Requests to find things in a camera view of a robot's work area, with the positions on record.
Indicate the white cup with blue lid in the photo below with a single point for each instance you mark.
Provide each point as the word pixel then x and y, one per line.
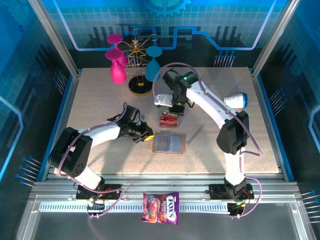
pixel 235 101

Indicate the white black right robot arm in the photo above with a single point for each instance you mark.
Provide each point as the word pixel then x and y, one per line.
pixel 210 102

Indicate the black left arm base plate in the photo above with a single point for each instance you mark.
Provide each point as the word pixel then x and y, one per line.
pixel 112 191

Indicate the red snack packet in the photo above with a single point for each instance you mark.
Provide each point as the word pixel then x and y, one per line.
pixel 159 122

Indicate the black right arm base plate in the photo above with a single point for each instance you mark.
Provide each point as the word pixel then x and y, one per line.
pixel 217 191

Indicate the purple Fox's candy bag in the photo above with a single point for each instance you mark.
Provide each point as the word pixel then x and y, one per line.
pixel 161 208

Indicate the small black connector board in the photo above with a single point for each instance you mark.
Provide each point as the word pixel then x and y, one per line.
pixel 236 209
pixel 96 207

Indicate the blue wine glass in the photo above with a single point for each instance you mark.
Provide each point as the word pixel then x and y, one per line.
pixel 152 71

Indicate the pink wine glass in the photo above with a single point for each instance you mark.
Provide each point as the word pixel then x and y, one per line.
pixel 118 72

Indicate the aluminium frame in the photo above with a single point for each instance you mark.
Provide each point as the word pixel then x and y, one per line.
pixel 162 183

